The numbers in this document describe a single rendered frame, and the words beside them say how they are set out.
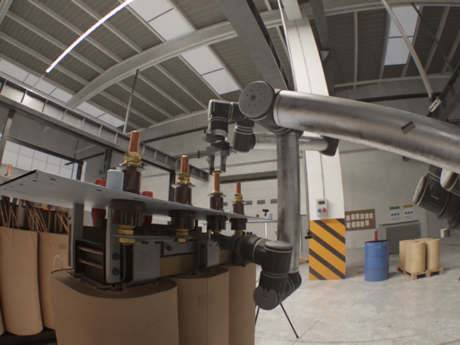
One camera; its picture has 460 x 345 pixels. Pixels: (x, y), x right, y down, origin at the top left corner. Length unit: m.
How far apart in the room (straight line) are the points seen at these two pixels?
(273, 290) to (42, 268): 2.06
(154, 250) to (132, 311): 0.22
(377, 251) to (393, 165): 10.06
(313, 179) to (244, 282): 4.78
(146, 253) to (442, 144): 0.93
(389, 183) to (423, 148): 14.05
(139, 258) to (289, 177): 0.66
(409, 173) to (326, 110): 14.57
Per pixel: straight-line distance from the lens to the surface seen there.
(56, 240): 2.35
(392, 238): 9.16
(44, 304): 2.53
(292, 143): 1.02
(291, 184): 0.99
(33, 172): 0.46
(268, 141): 1.38
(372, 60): 15.02
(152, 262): 0.80
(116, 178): 0.54
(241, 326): 1.54
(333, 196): 5.89
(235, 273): 1.41
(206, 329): 1.12
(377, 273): 5.56
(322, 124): 0.75
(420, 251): 5.51
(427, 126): 0.72
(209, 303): 1.09
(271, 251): 0.84
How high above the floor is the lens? 1.28
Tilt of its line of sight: 14 degrees up
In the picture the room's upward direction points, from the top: straight up
